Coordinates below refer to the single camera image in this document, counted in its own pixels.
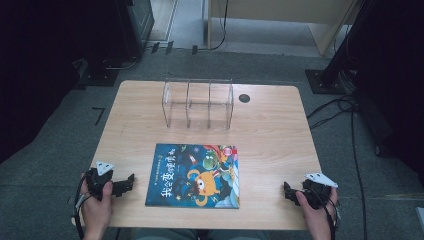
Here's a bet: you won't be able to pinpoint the colourful children's picture book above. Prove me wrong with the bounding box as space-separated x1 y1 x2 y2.
144 143 241 210

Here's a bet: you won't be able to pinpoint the black hanging cable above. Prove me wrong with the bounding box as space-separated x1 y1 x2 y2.
196 0 230 52

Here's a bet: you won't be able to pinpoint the black stand base plate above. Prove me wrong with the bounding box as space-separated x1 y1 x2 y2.
73 57 121 90

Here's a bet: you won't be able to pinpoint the black floor cables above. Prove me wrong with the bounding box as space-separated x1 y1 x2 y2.
306 94 368 240

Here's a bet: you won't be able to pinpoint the dark curtain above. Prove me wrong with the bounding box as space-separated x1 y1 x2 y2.
0 0 129 165
346 0 424 189

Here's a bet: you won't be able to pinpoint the black equipment cabinet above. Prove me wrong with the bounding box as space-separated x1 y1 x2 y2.
114 0 156 62

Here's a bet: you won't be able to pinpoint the light wooden cabinet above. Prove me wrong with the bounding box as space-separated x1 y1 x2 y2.
206 0 361 57

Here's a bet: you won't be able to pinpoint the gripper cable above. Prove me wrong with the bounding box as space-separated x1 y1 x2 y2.
308 188 342 240
71 169 93 240

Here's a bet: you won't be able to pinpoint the black metal stand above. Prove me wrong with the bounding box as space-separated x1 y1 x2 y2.
304 0 371 96

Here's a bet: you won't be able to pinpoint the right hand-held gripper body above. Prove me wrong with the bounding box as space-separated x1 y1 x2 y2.
301 172 339 211

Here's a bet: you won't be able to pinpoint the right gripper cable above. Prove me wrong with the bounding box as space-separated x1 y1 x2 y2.
308 188 342 240

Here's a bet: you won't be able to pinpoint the person's left hand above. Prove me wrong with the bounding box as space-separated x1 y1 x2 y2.
79 172 114 234

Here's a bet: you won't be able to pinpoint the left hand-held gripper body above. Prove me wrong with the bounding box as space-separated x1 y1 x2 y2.
84 161 116 202

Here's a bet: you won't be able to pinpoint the person's right hand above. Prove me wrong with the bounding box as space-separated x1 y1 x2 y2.
295 187 340 234

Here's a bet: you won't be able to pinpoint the clear acrylic book rack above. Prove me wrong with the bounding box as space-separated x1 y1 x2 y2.
161 77 235 131

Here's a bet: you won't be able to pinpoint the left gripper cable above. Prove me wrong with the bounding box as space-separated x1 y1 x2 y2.
71 169 93 240

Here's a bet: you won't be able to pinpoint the white flat object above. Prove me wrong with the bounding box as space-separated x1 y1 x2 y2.
415 206 424 234

